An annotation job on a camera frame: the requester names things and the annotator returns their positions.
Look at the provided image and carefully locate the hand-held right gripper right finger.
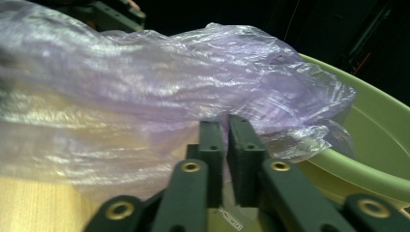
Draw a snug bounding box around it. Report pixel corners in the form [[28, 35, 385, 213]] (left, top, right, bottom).
[[226, 113, 269, 208]]

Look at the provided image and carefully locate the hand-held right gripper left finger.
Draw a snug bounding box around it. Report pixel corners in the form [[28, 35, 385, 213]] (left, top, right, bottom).
[[186, 120, 227, 209]]

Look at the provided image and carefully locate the purple plastic bag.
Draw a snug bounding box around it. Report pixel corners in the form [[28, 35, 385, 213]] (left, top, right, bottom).
[[0, 0, 358, 202]]

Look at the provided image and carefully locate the green plastic bucket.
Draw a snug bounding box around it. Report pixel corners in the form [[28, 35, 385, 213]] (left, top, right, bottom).
[[207, 52, 410, 232]]

